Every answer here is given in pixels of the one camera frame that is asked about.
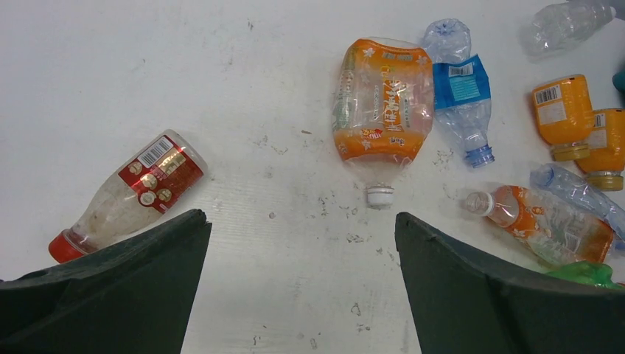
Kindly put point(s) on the clear bottle red label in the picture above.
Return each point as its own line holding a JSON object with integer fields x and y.
{"x": 134, "y": 197}

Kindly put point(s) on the crushed blue label bottle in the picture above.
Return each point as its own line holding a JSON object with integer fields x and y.
{"x": 462, "y": 95}

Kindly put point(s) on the large orange label bottle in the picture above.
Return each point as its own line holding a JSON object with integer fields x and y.
{"x": 382, "y": 112}

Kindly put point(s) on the small orange juice bottle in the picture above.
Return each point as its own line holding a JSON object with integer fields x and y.
{"x": 564, "y": 116}
{"x": 605, "y": 164}

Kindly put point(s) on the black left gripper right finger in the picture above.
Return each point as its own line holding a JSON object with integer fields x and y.
{"x": 464, "y": 300}

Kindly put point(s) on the green plastic bottle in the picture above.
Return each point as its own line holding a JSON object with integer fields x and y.
{"x": 598, "y": 275}

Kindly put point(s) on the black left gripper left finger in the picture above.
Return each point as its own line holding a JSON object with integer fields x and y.
{"x": 135, "y": 296}

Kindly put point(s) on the crushed clear blue bottle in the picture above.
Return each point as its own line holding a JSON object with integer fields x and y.
{"x": 577, "y": 192}

